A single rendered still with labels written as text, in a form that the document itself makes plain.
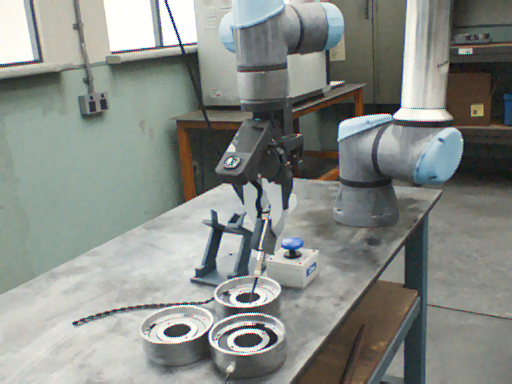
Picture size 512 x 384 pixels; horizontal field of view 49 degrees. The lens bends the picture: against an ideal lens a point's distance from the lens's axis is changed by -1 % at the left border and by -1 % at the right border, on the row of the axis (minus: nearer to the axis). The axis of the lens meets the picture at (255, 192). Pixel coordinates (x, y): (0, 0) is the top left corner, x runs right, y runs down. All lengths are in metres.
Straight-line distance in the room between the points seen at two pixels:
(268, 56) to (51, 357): 0.53
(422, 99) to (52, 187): 1.90
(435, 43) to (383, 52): 3.46
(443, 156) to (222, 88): 2.21
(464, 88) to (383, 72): 0.73
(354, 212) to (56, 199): 1.73
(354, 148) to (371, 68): 3.43
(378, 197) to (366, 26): 3.45
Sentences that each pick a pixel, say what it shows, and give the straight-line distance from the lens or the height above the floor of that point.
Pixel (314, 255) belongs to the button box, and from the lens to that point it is 0.99.
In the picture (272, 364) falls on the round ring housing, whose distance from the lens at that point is 0.76.
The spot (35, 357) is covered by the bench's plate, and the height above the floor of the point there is 0.80.
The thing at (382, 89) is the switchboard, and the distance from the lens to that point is 4.62.
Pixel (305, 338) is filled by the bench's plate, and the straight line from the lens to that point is 0.84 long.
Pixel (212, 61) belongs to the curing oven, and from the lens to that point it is 3.23.
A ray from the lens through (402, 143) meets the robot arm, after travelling 1.14.
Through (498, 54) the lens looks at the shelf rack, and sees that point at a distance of 4.06.
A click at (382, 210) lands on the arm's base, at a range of 1.25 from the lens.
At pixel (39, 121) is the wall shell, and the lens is 2.61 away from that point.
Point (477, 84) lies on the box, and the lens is 4.16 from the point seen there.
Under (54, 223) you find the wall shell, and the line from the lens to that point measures 2.70.
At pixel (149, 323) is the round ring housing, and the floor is 0.83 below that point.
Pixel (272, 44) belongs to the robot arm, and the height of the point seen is 1.21.
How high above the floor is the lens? 1.24
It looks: 17 degrees down
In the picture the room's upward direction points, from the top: 4 degrees counter-clockwise
